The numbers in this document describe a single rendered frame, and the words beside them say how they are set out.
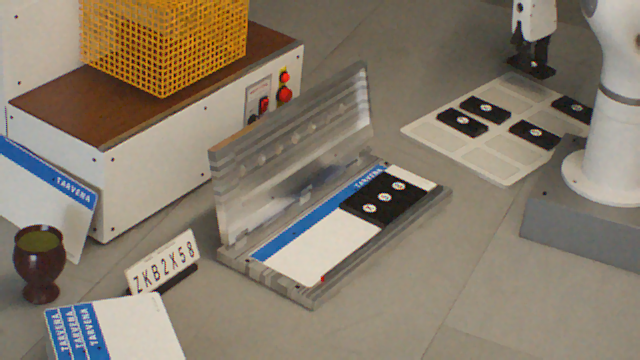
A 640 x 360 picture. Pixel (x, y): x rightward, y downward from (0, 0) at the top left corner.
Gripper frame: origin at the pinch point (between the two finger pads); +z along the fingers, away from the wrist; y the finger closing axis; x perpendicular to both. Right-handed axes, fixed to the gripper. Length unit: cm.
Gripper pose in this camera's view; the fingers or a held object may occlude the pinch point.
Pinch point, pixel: (533, 58)
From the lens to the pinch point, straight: 275.6
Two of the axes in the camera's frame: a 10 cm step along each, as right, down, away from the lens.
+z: 0.6, 9.1, 4.1
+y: 7.1, -3.3, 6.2
